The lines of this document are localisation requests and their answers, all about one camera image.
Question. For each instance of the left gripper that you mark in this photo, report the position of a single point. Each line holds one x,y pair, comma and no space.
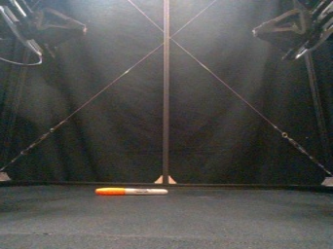
17,19

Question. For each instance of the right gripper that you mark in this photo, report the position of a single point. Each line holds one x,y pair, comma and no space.
320,22

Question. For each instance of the grey marker pen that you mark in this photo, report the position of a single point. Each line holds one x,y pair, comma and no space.
132,191

